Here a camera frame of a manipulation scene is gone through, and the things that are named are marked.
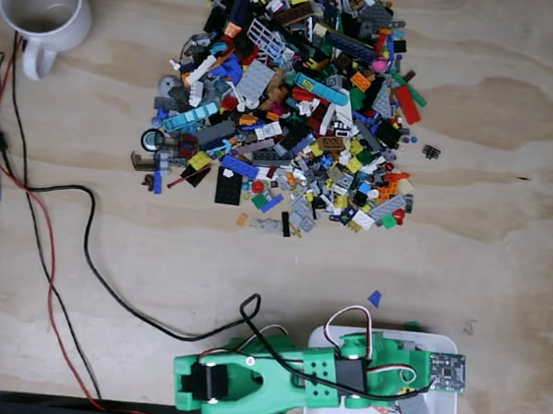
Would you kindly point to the small green Lego piece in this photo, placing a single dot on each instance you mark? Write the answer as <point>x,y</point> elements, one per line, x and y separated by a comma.
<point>412,325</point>

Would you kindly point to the small blue wedge Lego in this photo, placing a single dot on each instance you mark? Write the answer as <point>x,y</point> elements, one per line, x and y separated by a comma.
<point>374,298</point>

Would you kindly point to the white Lego plate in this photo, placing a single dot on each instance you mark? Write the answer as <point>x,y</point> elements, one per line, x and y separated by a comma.
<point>362,219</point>

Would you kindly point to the grey narrow Lego plate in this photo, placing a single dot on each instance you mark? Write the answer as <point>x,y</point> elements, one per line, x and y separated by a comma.
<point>387,208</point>

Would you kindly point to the small black Lego brick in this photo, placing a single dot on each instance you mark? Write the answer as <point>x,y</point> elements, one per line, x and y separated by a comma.
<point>285,223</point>

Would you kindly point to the light grey Lego piece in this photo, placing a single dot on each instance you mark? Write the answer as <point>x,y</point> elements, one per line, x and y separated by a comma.
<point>267,226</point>

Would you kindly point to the small orange Lego piece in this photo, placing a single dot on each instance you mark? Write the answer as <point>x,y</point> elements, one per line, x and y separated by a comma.
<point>241,219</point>

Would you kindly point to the black grille Lego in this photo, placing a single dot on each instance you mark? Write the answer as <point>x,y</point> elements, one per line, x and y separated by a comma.
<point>430,152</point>

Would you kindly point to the red round Lego piece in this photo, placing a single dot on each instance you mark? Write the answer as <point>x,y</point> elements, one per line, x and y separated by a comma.
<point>258,186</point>

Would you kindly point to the black Lego plate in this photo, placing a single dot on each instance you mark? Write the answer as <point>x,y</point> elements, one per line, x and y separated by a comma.
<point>228,187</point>

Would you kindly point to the red Lego plate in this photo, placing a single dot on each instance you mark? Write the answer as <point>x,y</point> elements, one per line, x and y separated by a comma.
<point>408,104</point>

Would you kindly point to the light blue long Lego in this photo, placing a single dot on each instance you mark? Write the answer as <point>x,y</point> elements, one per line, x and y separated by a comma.
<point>321,89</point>

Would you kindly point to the orange Lego brick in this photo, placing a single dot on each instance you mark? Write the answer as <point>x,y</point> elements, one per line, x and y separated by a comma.
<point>361,80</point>

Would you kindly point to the pink Lego ball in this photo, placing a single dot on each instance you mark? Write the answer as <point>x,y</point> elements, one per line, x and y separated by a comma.
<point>379,64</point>

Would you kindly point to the grey square Lego plate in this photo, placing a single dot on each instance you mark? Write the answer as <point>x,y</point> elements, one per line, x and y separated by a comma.
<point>254,81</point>

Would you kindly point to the turquoise Lego car piece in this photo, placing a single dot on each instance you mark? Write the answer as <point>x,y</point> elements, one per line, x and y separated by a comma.
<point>190,116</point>

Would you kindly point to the dark blue long Lego plate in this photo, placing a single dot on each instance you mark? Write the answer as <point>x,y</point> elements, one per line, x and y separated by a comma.
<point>350,46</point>

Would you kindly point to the round Lego wheel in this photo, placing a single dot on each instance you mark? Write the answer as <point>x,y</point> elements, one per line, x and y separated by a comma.
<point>151,139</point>

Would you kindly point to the white lattice Lego fence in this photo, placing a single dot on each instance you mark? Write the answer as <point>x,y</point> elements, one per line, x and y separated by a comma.
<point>266,38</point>

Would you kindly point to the dark grey Lego plate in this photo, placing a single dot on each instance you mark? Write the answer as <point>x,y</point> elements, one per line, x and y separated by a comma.
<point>376,15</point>

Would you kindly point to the grey round Lego piece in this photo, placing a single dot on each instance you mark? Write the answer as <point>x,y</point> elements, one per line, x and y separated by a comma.
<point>168,84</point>

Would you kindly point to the brown Lego plate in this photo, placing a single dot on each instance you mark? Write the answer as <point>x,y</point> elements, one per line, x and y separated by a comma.
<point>294,16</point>

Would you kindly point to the white ceramic mug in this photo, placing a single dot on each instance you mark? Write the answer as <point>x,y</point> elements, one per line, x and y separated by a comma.
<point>51,40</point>

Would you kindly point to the camera circuit board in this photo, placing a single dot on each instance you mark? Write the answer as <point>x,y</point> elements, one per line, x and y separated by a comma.
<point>447,373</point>

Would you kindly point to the brown Lego bracket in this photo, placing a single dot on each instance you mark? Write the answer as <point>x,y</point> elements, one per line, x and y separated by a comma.
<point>138,162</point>

